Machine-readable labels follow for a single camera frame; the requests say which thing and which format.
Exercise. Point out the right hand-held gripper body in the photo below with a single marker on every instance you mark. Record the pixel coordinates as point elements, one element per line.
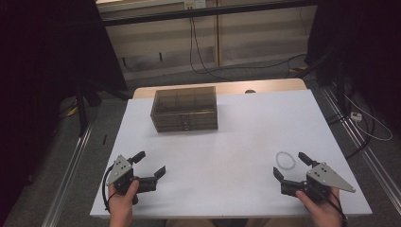
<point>324,176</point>

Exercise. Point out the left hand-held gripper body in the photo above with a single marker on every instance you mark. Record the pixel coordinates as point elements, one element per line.
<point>119,170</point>

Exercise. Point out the smoked transparent drawer box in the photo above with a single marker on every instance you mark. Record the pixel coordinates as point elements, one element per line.
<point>184,104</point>

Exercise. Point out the person's left hand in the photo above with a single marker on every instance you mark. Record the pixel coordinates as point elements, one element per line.
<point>121,205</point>

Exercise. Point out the person's right hand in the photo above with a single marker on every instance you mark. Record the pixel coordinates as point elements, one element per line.
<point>324,213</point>

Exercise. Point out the white table board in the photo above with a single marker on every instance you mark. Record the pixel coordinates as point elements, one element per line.
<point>220,164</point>

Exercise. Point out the white power adapter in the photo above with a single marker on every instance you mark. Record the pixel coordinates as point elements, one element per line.
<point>356,116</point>

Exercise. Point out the black stand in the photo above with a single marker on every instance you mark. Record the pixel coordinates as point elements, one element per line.
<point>82,107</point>
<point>339,82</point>

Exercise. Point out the wooden table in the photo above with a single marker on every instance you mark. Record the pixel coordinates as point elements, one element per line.
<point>268,85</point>

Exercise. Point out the dark table grommet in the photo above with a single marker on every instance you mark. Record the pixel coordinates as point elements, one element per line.
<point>250,91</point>

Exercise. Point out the black curtain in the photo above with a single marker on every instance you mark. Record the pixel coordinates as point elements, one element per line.
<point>362,47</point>
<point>41,78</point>

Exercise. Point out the black horizontal bar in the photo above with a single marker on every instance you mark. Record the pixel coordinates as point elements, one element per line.
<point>201,12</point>

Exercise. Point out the metal floor rail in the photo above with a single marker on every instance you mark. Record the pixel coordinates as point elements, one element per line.
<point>372,157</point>
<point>67,176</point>

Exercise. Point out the white wall socket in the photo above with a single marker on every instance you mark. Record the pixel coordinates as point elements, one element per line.
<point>195,3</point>

